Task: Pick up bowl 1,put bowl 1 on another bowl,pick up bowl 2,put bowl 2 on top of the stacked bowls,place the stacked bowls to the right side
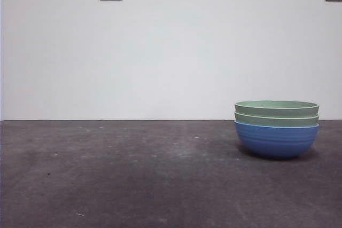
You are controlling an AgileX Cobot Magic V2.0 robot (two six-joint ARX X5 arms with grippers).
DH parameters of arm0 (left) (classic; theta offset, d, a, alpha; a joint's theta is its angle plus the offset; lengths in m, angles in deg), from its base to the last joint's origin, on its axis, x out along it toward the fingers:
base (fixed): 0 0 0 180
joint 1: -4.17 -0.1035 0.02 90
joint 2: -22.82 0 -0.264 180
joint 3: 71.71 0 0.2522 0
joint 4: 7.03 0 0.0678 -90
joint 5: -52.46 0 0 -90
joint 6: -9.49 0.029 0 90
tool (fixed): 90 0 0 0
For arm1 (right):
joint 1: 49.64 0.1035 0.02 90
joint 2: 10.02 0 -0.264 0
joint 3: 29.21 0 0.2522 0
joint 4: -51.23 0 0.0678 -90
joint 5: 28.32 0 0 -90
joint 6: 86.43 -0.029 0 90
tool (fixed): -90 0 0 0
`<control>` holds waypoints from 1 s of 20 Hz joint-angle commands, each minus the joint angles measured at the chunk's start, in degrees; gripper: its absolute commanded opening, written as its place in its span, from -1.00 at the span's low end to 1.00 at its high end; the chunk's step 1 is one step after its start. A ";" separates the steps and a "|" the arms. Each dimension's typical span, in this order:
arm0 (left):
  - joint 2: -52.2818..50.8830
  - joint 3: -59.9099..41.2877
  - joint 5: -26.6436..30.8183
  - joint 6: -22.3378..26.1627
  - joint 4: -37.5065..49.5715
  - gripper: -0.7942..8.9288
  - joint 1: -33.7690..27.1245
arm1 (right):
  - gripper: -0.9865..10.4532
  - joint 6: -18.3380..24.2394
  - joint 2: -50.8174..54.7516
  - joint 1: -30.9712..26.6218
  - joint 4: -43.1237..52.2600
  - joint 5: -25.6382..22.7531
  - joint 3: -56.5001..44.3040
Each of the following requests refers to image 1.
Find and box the green ribbed bowl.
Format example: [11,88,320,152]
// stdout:
[234,100,320,118]
[234,112,320,128]

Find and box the blue ribbed bowl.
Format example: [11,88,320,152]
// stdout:
[234,120,321,159]

